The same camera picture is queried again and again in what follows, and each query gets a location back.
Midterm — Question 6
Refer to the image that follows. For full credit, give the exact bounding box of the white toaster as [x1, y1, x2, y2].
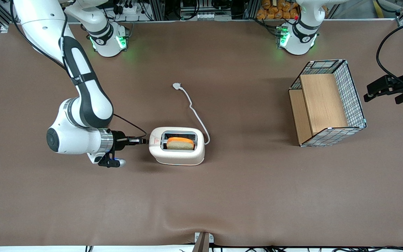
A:
[148, 127, 206, 166]

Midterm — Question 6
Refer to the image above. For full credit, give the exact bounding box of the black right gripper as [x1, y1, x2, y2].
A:
[112, 130, 147, 152]

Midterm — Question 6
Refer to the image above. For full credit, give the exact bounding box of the toast slice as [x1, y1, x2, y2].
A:
[167, 137, 195, 151]

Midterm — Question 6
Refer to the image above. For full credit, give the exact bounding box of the white toaster power cable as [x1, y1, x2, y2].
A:
[172, 82, 211, 146]

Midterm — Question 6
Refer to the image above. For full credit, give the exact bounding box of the bag of orange breads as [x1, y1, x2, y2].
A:
[256, 0, 301, 20]

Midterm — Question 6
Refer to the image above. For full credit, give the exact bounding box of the white power strip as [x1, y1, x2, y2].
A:
[115, 0, 147, 15]

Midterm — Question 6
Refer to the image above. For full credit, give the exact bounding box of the metal table edge bracket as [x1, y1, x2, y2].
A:
[193, 232, 214, 252]

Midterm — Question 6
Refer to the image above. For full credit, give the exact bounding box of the wire basket with wooden shelf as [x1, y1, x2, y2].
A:
[288, 59, 367, 147]

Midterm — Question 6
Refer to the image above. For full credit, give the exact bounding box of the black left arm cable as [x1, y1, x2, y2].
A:
[376, 18, 403, 88]

